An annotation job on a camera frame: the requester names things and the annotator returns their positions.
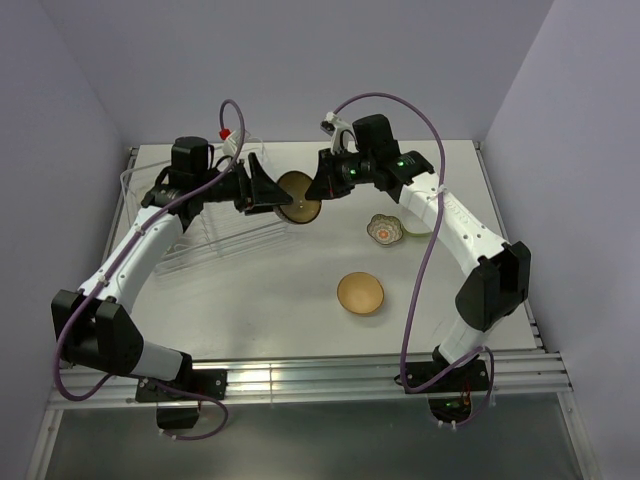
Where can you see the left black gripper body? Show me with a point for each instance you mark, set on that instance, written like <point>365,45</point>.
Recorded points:
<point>232,187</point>

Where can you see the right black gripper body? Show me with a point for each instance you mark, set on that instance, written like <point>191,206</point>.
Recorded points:
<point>355,170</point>

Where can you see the dark brown glazed bowl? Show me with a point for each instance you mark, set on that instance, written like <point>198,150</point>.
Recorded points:
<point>301,211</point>

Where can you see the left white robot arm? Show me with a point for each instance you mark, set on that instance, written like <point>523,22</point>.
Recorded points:
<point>93,324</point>

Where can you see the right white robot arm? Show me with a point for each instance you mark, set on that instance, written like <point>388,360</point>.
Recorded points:
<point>497,272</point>

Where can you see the small scalloped floral dish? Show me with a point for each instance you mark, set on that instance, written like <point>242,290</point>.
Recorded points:
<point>385,230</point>

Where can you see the green and white bowl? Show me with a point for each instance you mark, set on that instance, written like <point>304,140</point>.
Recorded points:
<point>413,225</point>

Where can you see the tan wooden bowl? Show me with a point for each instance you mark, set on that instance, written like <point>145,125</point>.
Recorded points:
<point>360,293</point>

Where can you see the clear wire dish rack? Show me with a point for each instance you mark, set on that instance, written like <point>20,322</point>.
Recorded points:
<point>219,231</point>

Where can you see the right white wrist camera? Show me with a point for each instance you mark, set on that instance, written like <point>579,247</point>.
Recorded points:
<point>338,130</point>

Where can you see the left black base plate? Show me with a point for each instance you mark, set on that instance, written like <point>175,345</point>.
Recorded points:
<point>208,382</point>

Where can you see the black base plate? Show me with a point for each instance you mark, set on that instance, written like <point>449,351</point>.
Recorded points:
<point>472,377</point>
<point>208,382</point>

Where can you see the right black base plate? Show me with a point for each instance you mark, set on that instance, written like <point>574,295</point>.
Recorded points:
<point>472,377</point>

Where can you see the aluminium rail frame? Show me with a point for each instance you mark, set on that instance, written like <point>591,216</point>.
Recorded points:
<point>333,418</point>

